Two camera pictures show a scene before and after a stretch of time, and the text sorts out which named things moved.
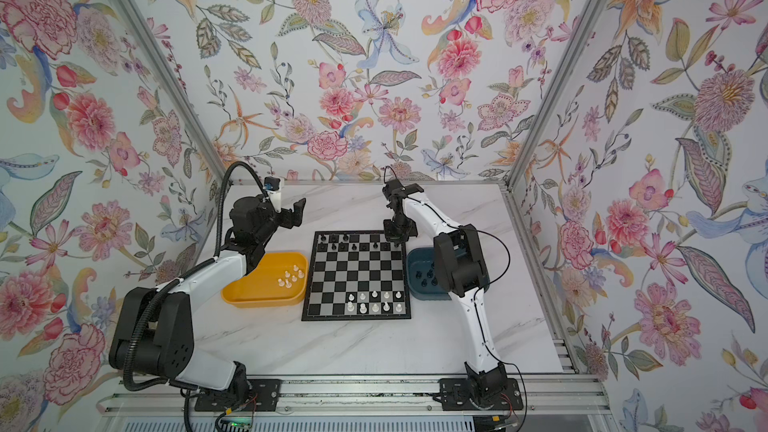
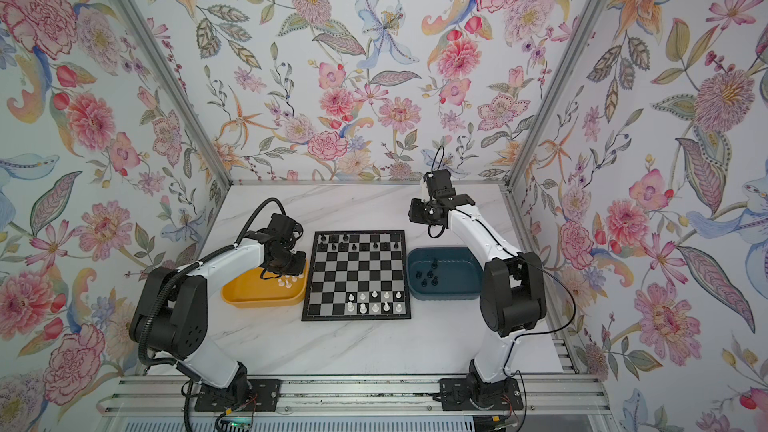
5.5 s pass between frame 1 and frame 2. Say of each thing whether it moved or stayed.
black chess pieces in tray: stayed
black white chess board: stayed
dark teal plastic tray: stayed
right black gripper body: moved
